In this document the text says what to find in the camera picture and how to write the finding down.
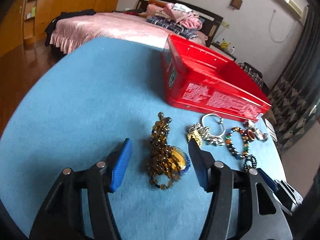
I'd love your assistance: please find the multicolour beaded bracelet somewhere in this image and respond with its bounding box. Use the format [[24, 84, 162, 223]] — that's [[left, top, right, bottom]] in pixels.
[[224, 126, 252, 160]]

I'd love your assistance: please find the dark beaded bracelet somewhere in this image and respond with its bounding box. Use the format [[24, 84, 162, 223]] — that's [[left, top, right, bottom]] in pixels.
[[243, 154, 258, 173]]

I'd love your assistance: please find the plaid bag on chair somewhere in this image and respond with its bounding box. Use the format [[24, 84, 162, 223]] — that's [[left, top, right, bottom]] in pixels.
[[238, 62, 264, 89]]

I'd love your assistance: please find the white air conditioner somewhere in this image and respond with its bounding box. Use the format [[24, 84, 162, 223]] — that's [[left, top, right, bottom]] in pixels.
[[276, 0, 308, 21]]

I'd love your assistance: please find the silver wristwatch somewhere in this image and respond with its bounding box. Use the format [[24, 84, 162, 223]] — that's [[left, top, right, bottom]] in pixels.
[[244, 120, 268, 142]]

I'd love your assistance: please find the silver bangle bracelet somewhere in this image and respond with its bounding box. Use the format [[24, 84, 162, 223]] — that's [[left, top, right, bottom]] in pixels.
[[200, 113, 226, 138]]

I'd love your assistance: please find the pile of folded clothes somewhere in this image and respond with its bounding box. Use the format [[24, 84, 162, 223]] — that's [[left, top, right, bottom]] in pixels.
[[146, 3, 203, 40]]

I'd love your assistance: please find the black nightstand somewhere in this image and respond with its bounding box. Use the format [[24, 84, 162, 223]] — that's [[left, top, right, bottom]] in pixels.
[[210, 43, 236, 61]]

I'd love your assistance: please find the patterned dark curtain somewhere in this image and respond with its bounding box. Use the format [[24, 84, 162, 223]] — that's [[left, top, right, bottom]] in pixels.
[[268, 8, 319, 153]]

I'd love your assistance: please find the yellow pikachu toy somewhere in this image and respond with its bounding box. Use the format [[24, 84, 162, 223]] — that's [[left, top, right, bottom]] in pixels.
[[220, 38, 231, 50]]

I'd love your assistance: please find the brown beaded necklace amber pendant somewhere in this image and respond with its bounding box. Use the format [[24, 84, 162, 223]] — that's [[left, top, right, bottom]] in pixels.
[[147, 112, 191, 190]]

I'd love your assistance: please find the red metal tin box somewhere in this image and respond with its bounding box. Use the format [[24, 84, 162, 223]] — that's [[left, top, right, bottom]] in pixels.
[[162, 34, 271, 122]]

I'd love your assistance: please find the blue table cloth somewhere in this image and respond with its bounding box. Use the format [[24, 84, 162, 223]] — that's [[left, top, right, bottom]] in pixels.
[[0, 36, 288, 240]]

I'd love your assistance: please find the black clothing on bed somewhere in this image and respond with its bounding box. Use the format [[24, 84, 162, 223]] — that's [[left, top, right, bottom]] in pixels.
[[44, 9, 97, 47]]

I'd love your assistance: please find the silver chain necklace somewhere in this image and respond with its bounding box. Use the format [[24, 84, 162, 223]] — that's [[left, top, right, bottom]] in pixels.
[[186, 122, 226, 147]]

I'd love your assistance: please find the bed with pink cover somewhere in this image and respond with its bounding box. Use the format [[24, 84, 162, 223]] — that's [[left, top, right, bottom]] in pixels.
[[44, 0, 223, 55]]

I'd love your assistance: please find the white box on stool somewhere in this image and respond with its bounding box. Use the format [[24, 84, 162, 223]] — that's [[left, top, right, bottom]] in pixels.
[[264, 119, 278, 142]]

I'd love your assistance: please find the white hanging cable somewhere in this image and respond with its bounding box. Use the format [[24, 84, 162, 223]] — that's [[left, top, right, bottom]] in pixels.
[[268, 10, 297, 43]]

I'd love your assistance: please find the white bottle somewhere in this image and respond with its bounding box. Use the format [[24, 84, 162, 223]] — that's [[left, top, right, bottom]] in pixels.
[[229, 47, 235, 55]]

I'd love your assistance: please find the wooden wardrobe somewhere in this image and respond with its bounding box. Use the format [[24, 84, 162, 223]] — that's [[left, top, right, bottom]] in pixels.
[[1, 0, 119, 55]]

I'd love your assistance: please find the wall lamp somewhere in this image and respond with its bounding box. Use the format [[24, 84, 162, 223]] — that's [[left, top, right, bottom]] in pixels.
[[229, 0, 242, 10]]

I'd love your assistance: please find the gold ornate pendant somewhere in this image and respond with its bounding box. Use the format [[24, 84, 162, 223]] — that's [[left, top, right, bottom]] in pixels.
[[187, 130, 203, 148]]

